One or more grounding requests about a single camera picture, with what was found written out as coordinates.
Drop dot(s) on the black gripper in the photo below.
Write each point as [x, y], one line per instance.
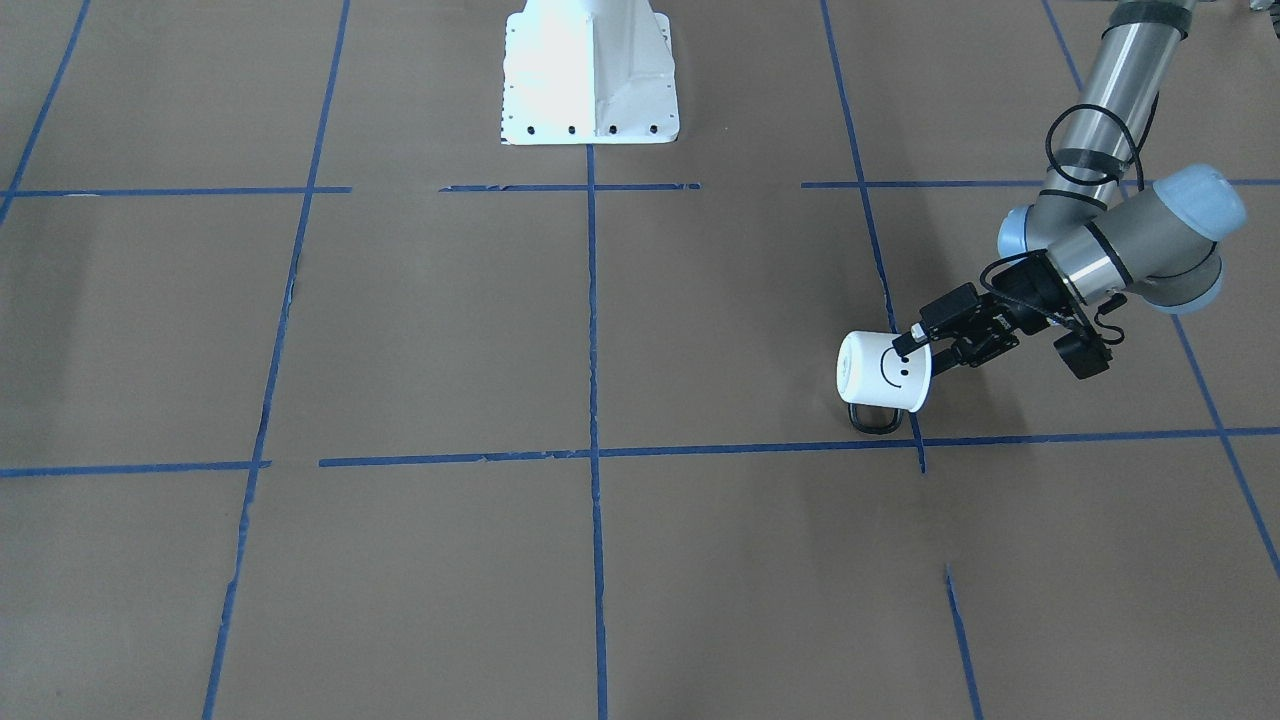
[1031, 300]

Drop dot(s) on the white smiley mug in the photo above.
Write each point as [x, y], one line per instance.
[875, 369]

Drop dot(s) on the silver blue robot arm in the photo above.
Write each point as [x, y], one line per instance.
[1099, 231]

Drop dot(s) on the brown cardboard mat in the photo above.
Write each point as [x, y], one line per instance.
[319, 402]

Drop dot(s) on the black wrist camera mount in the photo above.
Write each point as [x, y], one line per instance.
[1085, 352]

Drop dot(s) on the white pedestal column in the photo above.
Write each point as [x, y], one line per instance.
[588, 73]

